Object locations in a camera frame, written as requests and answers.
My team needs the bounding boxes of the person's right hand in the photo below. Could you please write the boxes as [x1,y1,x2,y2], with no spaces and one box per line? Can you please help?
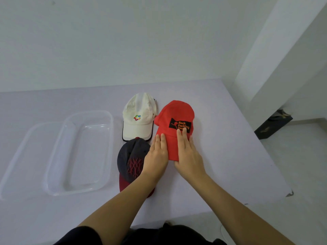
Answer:
[174,128,207,183]

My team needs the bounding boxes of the person's left hand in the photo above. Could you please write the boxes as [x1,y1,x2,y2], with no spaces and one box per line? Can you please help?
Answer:
[140,134,169,180]

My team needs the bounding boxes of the dark grey and maroon cap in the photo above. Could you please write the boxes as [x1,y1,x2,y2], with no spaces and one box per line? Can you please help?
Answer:
[117,137,156,198]

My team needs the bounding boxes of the white cap with colourful logo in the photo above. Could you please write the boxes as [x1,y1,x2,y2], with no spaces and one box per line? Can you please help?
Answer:
[122,93,158,142]

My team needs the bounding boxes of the red cap with black patch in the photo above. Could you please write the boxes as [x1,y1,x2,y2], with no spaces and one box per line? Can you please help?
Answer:
[154,100,195,162]

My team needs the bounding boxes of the clear plastic container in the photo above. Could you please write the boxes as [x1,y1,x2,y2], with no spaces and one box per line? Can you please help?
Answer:
[44,110,114,196]

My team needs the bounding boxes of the clear plastic lid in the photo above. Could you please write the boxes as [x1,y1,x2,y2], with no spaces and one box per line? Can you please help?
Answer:
[0,121,64,202]

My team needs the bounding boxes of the person's left forearm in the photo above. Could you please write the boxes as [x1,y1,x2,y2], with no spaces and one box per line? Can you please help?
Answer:
[78,173,159,245]

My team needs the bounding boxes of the person's right forearm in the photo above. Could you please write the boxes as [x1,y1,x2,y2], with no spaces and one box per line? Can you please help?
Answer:
[189,173,296,245]

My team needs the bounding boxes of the person's black trousers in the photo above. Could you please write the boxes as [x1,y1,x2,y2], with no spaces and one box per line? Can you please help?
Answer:
[121,223,228,245]

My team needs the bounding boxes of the person's black left sleeve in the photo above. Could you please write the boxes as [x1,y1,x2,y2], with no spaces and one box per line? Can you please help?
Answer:
[53,226,103,245]

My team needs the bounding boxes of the dark object on floor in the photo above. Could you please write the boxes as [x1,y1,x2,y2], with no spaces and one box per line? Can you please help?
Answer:
[254,109,294,140]

